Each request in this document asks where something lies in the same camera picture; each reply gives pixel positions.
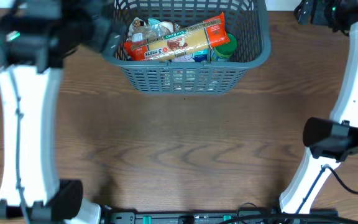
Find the white brown snack bag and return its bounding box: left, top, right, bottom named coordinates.
left=126, top=17, right=182, bottom=42

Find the green lid jar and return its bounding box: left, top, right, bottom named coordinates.
left=211, top=33, right=238, bottom=62

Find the red spaghetti packet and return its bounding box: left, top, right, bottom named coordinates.
left=124, top=13, right=230, bottom=61

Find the blue tissue pack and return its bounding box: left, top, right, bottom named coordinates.
left=171, top=49, right=211, bottom=63

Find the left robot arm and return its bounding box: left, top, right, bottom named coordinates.
left=0, top=1, right=121, bottom=224

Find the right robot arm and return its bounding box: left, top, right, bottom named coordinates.
left=279, top=0, right=358, bottom=214

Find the grey plastic basket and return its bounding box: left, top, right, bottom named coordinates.
left=103, top=0, right=271, bottom=95

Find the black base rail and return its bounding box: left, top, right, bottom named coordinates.
left=99, top=203, right=358, bottom=224

